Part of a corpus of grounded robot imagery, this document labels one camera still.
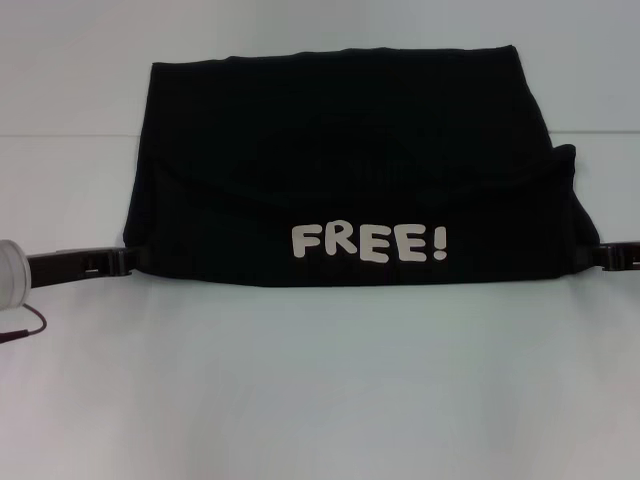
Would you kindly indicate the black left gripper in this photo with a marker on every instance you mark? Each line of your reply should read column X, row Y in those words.
column 75, row 265

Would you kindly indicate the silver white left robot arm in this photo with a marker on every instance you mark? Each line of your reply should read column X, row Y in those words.
column 11, row 275

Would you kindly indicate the black t-shirt with FREE print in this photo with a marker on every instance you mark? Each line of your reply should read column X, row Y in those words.
column 350, row 175

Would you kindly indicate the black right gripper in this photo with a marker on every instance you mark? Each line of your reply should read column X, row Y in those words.
column 620, row 256

